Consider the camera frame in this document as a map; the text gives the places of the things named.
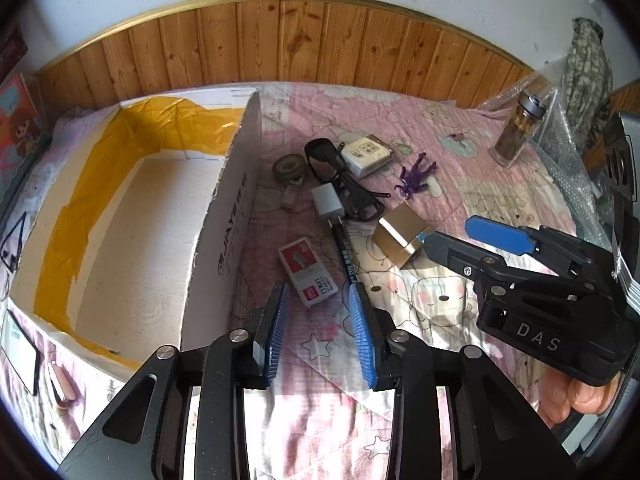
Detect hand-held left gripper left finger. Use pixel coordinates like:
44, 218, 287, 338
57, 281, 290, 480

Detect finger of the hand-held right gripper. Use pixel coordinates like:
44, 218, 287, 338
464, 215, 618, 286
417, 230, 531, 293

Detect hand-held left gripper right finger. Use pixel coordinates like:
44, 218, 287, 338
347, 280, 573, 480

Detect gold box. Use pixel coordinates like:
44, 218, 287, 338
371, 206, 431, 268

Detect red white staples box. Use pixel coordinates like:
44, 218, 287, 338
278, 241, 337, 309

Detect purple toy figure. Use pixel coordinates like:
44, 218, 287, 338
395, 152, 440, 200

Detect black marker pen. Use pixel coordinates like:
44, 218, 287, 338
330, 219, 362, 286

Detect white plug adapter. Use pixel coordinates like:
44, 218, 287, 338
311, 183, 347, 220

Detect white foam box yellow tape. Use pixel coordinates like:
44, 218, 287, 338
7, 87, 263, 383

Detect black glasses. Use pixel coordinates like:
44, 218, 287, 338
304, 138, 386, 221

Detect person's right hand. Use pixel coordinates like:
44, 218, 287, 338
542, 370, 618, 428

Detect bubble wrap sheet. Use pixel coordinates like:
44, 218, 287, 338
475, 72, 621, 251

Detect white square charger box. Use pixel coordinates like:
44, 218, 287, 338
341, 133, 395, 178

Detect black electronic device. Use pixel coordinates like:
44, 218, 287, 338
602, 112, 640, 201

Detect grey tape roll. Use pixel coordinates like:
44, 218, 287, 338
273, 154, 305, 183

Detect camouflage cloth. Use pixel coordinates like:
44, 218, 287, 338
562, 17, 615, 148

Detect pink printed quilt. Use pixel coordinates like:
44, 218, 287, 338
0, 80, 601, 480

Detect small pink case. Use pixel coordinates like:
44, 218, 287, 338
47, 362, 76, 406

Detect white flat device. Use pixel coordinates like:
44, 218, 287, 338
0, 310, 40, 396

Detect black neckband earphones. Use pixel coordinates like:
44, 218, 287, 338
0, 211, 27, 276

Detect cartoon picture book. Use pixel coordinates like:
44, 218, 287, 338
0, 72, 48, 171

